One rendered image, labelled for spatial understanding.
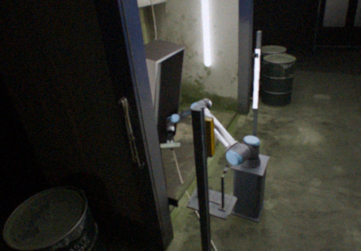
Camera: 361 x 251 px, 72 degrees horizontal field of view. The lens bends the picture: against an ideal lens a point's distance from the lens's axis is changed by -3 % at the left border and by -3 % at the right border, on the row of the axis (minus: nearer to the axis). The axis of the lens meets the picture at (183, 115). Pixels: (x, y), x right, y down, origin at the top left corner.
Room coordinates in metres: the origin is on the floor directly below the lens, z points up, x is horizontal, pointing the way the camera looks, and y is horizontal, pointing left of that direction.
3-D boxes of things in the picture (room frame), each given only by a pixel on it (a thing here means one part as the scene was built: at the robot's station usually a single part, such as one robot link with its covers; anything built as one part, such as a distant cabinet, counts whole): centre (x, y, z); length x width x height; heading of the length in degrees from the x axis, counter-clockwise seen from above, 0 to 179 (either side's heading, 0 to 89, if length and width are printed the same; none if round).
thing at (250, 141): (1.97, -0.60, 0.83); 0.17 x 0.15 x 0.18; 125
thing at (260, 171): (1.97, -0.61, 0.32); 0.31 x 0.31 x 0.64; 60
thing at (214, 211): (1.38, -0.15, 0.78); 0.31 x 0.23 x 0.01; 60
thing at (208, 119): (1.31, -0.11, 1.42); 0.12 x 0.06 x 0.26; 60
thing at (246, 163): (1.97, -0.61, 0.69); 0.19 x 0.19 x 0.10
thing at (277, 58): (4.50, -1.83, 0.86); 0.54 x 0.54 x 0.01
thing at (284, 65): (4.50, -1.83, 0.44); 0.59 x 0.58 x 0.89; 165
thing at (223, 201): (1.40, -0.16, 0.95); 0.26 x 0.15 x 0.32; 60
